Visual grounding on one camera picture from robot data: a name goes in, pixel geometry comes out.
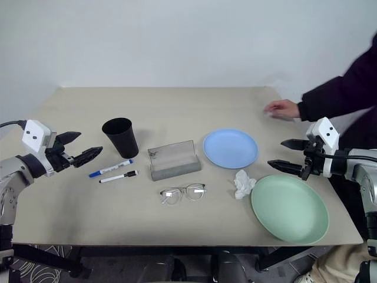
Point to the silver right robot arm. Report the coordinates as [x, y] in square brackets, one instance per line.
[365, 174]

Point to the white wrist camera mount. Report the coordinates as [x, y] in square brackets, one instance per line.
[33, 132]
[327, 132]

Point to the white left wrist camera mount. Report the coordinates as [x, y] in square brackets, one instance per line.
[33, 132]

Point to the person's bare hand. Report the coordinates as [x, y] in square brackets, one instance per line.
[285, 109]

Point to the dark rounded shape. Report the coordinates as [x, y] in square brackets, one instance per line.
[229, 266]

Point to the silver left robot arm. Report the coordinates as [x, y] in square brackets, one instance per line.
[13, 174]

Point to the crumpled white tissue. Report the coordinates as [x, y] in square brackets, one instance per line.
[243, 184]

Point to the grey open glasses case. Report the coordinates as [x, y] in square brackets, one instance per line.
[176, 171]

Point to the clear-framed eyeglasses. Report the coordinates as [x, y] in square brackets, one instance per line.
[173, 196]

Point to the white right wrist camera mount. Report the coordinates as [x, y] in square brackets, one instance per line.
[327, 132]

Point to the blue-capped white marker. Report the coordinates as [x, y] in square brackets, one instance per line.
[112, 168]

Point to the black plastic cup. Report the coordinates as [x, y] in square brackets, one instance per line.
[122, 141]

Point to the person's dark-sleeved forearm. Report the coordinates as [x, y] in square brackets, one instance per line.
[344, 91]

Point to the black table leg frame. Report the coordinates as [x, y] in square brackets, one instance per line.
[53, 259]
[282, 258]

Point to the grey patterned rug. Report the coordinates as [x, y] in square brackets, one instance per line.
[38, 271]

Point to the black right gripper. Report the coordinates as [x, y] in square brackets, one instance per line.
[313, 162]

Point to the blue plastic plate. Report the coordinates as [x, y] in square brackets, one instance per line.
[229, 148]

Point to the black-capped white marker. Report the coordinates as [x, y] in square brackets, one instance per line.
[115, 177]

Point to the green plastic plate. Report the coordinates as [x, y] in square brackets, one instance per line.
[290, 209]

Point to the person's beige trouser leg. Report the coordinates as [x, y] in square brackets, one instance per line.
[338, 265]

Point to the person's white shoe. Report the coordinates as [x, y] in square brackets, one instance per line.
[304, 278]

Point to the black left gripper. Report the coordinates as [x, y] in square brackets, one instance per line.
[60, 160]

